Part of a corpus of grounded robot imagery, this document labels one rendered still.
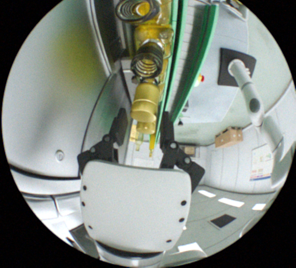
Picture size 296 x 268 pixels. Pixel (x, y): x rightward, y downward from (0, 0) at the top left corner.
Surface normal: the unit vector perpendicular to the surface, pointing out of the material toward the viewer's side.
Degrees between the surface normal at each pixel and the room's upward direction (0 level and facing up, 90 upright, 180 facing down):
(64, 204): 90
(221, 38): 0
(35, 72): 91
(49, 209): 90
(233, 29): 0
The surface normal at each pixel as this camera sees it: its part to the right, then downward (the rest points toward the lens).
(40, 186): 0.99, 0.11
